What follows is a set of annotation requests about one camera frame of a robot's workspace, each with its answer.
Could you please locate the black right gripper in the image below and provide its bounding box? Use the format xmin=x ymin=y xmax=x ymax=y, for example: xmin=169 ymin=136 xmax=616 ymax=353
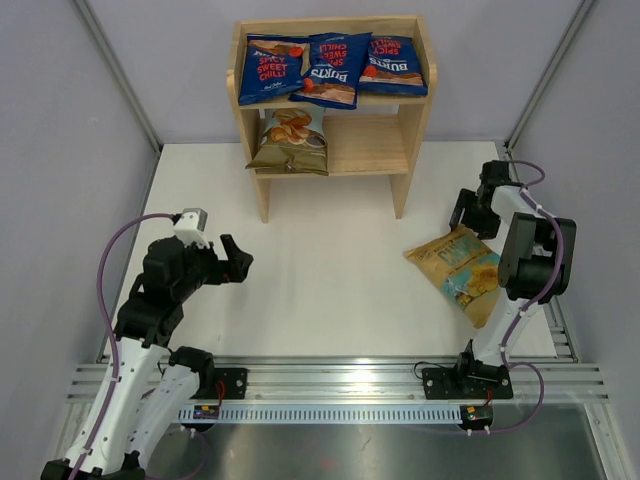
xmin=449 ymin=188 xmax=500 ymax=241

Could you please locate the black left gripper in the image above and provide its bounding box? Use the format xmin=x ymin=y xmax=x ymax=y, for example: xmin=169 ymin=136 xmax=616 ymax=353
xmin=173 ymin=234 xmax=252 ymax=301

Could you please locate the tan kettle chips bag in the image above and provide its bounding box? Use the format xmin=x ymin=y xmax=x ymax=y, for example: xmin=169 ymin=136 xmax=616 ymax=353
xmin=404 ymin=225 xmax=500 ymax=329

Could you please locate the light blue cassava chips bag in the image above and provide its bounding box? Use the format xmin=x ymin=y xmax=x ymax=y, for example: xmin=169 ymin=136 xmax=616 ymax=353
xmin=246 ymin=106 xmax=329 ymax=176

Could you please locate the blue Burts chips bag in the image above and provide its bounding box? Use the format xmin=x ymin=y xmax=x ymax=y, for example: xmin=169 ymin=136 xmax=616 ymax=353
xmin=358 ymin=35 xmax=428 ymax=96
xmin=238 ymin=34 xmax=309 ymax=106
xmin=289 ymin=32 xmax=371 ymax=110

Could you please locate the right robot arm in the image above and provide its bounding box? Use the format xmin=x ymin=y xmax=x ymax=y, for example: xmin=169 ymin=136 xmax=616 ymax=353
xmin=445 ymin=160 xmax=577 ymax=399

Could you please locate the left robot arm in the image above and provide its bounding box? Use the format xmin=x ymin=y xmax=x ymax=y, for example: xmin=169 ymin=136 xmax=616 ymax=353
xmin=41 ymin=234 xmax=253 ymax=479

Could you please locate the wooden two-tier shelf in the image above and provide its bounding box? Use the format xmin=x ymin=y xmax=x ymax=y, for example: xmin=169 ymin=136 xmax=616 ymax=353
xmin=226 ymin=15 xmax=438 ymax=219

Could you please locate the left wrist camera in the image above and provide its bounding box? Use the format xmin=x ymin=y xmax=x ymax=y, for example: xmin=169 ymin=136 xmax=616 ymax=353
xmin=173 ymin=208 xmax=209 ymax=249

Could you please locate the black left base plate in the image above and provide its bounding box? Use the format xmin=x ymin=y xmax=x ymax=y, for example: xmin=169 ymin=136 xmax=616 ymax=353
xmin=195 ymin=367 xmax=248 ymax=401

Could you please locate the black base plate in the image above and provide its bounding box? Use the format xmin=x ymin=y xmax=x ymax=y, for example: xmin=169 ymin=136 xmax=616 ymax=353
xmin=421 ymin=366 xmax=514 ymax=401
xmin=195 ymin=367 xmax=248 ymax=401

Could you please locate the white slotted cable duct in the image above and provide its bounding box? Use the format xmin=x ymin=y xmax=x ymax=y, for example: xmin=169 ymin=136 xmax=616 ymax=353
xmin=176 ymin=404 xmax=462 ymax=425

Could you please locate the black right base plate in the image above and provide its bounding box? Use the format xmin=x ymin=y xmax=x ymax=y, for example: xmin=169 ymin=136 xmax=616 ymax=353
xmin=421 ymin=366 xmax=514 ymax=401

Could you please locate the aluminium mounting rail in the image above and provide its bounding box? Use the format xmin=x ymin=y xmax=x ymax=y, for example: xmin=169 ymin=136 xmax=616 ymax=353
xmin=67 ymin=355 xmax=611 ymax=404

